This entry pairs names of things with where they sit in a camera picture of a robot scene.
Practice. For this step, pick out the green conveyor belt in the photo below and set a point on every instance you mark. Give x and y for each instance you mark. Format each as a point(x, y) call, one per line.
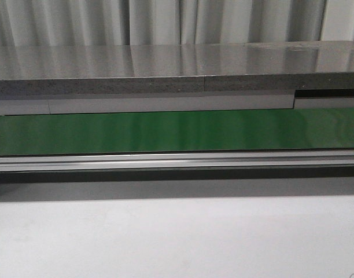
point(320, 128)

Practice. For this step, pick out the grey pleated curtain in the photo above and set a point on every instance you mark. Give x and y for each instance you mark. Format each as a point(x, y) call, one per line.
point(85, 23)

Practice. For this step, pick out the grey rear conveyor rail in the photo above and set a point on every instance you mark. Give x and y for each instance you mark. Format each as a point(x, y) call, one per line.
point(197, 101)

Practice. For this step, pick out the aluminium front conveyor rail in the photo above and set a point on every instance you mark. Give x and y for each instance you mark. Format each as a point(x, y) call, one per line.
point(334, 157)

